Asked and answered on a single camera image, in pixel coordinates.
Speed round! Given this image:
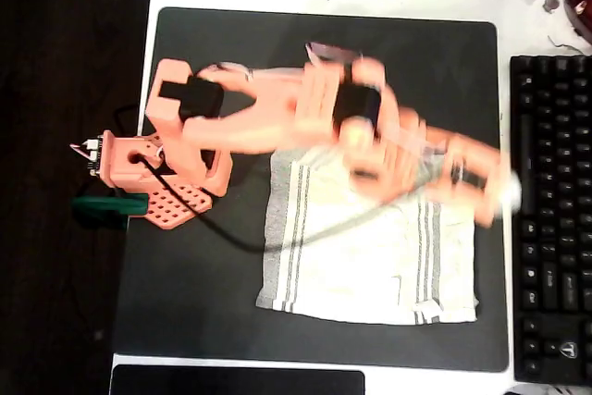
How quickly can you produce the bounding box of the black desk mat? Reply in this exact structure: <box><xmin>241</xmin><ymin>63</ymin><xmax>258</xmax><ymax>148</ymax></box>
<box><xmin>110</xmin><ymin>6</ymin><xmax>510</xmax><ymax>374</ymax></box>

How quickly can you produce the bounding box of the orange perforated base plate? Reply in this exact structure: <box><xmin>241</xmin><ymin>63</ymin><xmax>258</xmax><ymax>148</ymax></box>
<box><xmin>138</xmin><ymin>133</ymin><xmax>216</xmax><ymax>231</ymax></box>

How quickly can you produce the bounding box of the black keyboard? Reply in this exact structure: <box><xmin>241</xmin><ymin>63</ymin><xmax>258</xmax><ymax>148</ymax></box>
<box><xmin>510</xmin><ymin>55</ymin><xmax>592</xmax><ymax>387</ymax></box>

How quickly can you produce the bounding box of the green table clamp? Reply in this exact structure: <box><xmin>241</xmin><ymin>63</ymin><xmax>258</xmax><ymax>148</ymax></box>
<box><xmin>71</xmin><ymin>192</ymin><xmax>150</xmax><ymax>232</ymax></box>

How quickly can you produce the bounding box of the thin black power cable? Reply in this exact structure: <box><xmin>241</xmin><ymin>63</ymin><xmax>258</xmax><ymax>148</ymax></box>
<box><xmin>113</xmin><ymin>105</ymin><xmax>142</xmax><ymax>137</ymax></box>

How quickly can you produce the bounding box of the small controller board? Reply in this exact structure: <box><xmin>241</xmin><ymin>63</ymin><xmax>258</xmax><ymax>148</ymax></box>
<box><xmin>68</xmin><ymin>138</ymin><xmax>104</xmax><ymax>179</ymax></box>

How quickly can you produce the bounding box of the black camera cable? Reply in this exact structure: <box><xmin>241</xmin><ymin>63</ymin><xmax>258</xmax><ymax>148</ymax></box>
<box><xmin>136</xmin><ymin>154</ymin><xmax>399</xmax><ymax>255</ymax></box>

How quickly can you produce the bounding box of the orange camera mount frame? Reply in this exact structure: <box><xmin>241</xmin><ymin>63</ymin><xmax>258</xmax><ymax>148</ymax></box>
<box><xmin>441</xmin><ymin>133</ymin><xmax>515</xmax><ymax>229</ymax></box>

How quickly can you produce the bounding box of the white striped towel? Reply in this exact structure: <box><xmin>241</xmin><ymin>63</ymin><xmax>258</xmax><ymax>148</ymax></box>
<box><xmin>255</xmin><ymin>147</ymin><xmax>524</xmax><ymax>326</ymax></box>

